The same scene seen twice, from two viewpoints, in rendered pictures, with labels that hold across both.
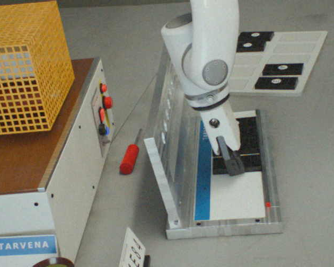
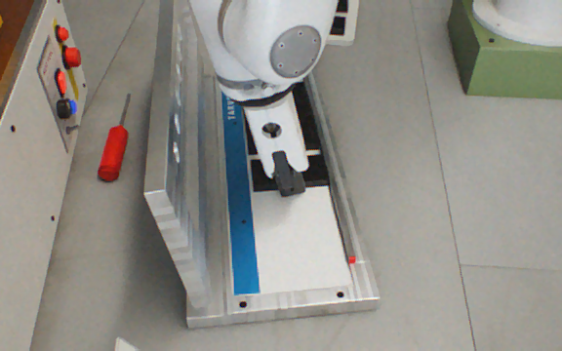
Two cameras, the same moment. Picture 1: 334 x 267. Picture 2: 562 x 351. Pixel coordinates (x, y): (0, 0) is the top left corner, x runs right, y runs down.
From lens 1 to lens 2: 72 cm
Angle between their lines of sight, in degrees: 21
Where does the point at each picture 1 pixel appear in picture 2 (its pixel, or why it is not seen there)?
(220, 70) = (307, 48)
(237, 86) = not seen: hidden behind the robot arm
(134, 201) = (125, 240)
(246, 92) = not seen: hidden behind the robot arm
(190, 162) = (213, 166)
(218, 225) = (276, 307)
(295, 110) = (349, 68)
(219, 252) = not seen: outside the picture
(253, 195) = (323, 236)
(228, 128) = (296, 139)
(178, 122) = (193, 100)
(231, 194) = (288, 235)
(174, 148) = (191, 156)
